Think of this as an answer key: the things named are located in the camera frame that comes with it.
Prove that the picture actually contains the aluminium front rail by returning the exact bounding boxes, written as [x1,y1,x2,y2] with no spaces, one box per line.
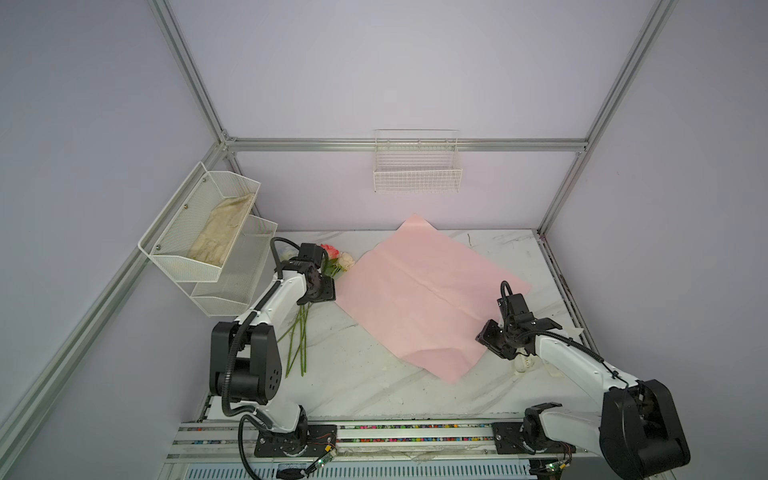
[161,415,601,464]

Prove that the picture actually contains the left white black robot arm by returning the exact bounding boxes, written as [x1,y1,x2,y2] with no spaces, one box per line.
[209,237,335,434]

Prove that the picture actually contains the pink purple wrapping paper sheet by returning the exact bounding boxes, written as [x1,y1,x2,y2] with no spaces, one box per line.
[335,215,532,383]

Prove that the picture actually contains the white mesh lower shelf basket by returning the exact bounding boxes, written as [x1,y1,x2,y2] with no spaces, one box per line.
[189,215,278,317]

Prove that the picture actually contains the white mesh shelf basket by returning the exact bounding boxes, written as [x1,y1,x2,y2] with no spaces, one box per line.
[189,215,278,317]
[138,164,260,283]

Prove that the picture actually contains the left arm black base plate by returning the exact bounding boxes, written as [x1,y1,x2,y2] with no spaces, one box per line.
[253,424,338,458]

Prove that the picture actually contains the white wire wall basket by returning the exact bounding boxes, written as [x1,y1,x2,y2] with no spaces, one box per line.
[373,129,463,193]

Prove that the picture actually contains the white mesh upper shelf basket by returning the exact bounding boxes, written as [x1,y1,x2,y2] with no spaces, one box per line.
[138,164,260,283]

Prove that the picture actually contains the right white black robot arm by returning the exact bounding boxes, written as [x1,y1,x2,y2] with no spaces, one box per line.
[476,281,691,479]

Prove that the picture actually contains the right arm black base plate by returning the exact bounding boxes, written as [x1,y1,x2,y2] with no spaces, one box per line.
[491,421,565,455]

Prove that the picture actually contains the cream fake rose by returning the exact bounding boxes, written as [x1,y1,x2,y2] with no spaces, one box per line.
[324,252,355,278]

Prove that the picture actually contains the beige cloth in basket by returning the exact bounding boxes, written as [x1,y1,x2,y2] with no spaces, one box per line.
[188,194,256,267]

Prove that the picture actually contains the red pink fake rose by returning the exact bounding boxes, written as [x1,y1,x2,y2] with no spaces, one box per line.
[321,244,341,260]

